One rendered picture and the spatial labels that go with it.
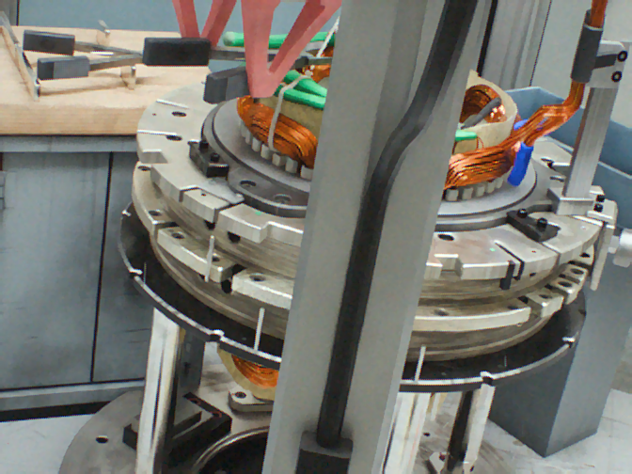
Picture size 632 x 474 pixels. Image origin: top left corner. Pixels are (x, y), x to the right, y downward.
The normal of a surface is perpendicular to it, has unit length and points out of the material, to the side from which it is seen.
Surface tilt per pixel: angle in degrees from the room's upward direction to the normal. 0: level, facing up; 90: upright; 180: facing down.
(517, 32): 90
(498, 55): 90
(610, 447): 0
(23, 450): 0
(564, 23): 90
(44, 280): 90
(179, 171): 0
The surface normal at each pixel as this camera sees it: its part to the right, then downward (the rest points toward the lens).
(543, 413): -0.75, 0.18
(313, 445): 0.15, -0.89
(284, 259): -0.39, 0.34
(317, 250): -0.11, 0.42
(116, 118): 0.36, 0.46
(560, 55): -0.93, 0.01
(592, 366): 0.65, 0.42
